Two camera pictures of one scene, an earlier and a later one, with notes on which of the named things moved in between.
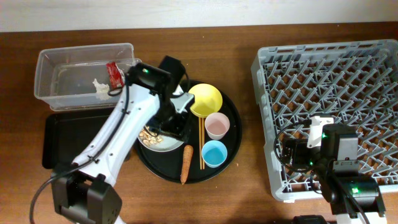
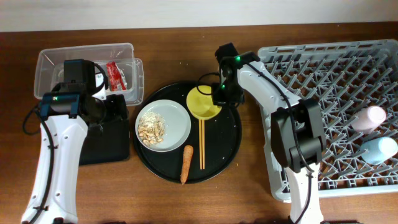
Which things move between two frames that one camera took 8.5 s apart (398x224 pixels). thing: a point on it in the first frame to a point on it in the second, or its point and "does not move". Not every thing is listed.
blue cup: [214, 153] to [379, 150]
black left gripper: [180, 126] to [119, 110]
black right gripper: [298, 145] to [218, 98]
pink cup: [217, 125] to [366, 120]
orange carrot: [188, 152] does not move
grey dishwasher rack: [353, 83] does not move
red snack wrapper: [116, 77] does not move
